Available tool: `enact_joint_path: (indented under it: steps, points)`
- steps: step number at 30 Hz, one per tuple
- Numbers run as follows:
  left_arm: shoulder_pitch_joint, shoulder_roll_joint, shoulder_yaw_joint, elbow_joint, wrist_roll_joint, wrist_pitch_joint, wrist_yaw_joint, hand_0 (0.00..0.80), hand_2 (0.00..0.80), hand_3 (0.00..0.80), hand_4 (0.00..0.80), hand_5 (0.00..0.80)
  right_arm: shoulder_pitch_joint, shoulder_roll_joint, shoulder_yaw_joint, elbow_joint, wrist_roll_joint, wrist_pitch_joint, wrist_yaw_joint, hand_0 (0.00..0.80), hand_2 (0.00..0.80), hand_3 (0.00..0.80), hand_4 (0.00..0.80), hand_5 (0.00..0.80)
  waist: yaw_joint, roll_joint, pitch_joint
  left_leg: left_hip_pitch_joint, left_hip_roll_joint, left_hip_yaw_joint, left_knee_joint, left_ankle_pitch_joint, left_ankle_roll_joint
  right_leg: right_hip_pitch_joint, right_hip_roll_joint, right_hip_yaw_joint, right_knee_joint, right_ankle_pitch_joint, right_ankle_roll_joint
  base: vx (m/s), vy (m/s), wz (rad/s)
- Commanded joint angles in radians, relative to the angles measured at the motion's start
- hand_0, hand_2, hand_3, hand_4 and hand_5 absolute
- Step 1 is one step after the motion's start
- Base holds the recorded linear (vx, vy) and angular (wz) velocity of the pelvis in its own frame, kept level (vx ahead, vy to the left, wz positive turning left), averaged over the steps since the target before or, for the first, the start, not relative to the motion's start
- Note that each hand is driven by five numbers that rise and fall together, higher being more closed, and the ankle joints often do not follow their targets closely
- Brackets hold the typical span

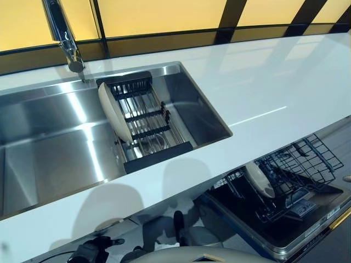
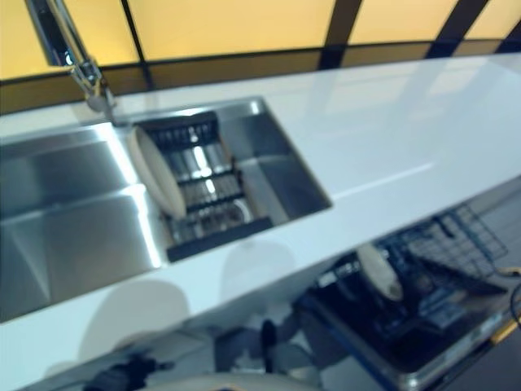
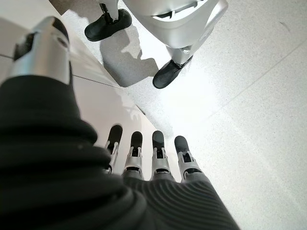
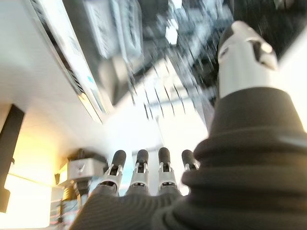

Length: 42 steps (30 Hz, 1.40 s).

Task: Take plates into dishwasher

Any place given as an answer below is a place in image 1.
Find black silver robot left hand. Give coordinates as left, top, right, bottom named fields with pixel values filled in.
left=87, top=237, right=126, bottom=261

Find cream round plate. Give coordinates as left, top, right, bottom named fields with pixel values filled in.
left=98, top=81, right=133, bottom=145
left=245, top=162, right=275, bottom=199

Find dishwasher door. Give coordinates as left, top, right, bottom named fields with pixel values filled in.
left=196, top=175, right=351, bottom=261

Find white glossy cabinet front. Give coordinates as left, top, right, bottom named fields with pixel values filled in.
left=30, top=186, right=220, bottom=263

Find black robot left foot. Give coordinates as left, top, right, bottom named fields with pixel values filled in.
left=174, top=210, right=186, bottom=247

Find cream robot torso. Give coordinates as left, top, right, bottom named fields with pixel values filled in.
left=124, top=245, right=271, bottom=263

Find black sink drying rack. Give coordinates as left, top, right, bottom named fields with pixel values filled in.
left=95, top=71, right=194, bottom=174

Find stainless steel sink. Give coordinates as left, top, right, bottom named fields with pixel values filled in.
left=0, top=60, right=233, bottom=217

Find chrome kitchen faucet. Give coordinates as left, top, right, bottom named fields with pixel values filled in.
left=42, top=0, right=86, bottom=83

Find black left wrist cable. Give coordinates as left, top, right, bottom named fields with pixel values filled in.
left=35, top=253, right=75, bottom=263

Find dark window frame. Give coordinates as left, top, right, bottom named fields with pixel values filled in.
left=0, top=0, right=351, bottom=76

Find dark wire dishwasher rack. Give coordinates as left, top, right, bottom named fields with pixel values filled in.
left=211, top=133, right=345, bottom=223

